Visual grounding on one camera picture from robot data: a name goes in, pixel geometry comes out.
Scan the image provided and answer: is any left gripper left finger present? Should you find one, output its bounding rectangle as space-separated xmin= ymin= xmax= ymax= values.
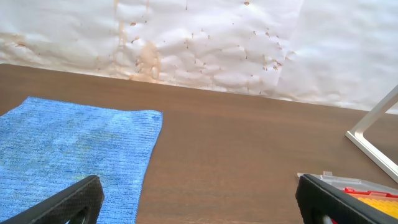
xmin=0 ymin=174 xmax=105 ymax=224

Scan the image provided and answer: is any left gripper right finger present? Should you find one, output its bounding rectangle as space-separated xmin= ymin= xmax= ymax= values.
xmin=295 ymin=173 xmax=398 ymax=224

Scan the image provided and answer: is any blue cloth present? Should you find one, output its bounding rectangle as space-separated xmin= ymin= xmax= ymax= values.
xmin=0 ymin=96 xmax=164 ymax=224

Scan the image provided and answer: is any red and yellow tip box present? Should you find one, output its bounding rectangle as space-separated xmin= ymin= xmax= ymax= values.
xmin=297 ymin=170 xmax=398 ymax=224

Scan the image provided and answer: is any white and blue stand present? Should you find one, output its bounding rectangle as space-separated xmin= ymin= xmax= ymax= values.
xmin=345 ymin=84 xmax=398 ymax=184

